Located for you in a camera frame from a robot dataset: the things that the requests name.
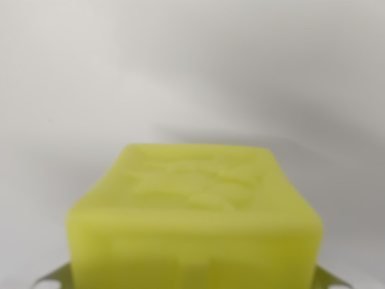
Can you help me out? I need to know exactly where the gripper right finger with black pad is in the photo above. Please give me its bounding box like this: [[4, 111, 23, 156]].
[[315, 264, 356, 289]]

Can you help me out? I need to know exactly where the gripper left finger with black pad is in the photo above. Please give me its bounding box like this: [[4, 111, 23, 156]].
[[31, 261, 73, 289]]

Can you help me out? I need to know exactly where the yellow cube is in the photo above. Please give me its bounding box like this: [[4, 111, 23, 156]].
[[65, 143, 324, 289]]

